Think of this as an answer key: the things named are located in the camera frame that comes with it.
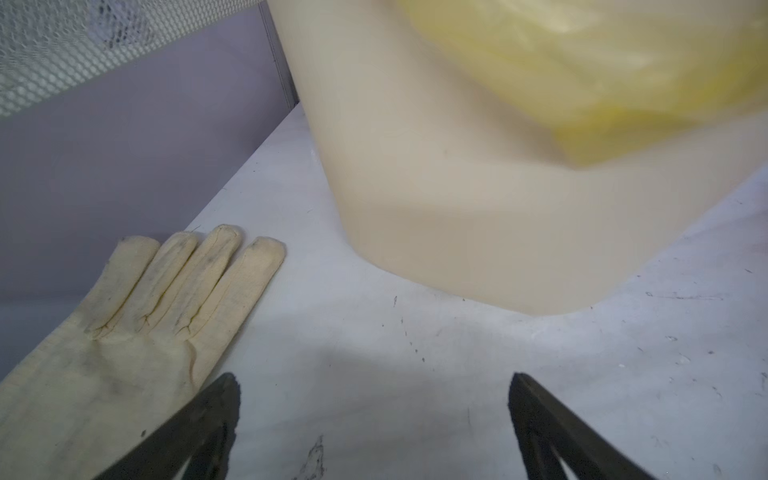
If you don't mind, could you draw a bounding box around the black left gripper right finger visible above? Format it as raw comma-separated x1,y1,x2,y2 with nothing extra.
508,372,652,479

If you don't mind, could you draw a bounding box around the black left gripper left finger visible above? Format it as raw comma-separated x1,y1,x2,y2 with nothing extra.
97,372,241,479

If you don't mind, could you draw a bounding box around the cream fabric glove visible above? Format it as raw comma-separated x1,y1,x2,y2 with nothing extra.
1,225,286,479

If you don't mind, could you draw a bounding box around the beige trash bin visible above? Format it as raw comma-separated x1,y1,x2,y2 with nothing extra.
270,1,767,315

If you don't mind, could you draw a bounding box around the yellow plastic bin liner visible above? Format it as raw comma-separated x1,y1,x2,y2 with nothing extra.
398,1,767,165

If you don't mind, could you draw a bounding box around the white mesh lower shelf basket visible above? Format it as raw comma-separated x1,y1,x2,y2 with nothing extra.
1,0,255,119

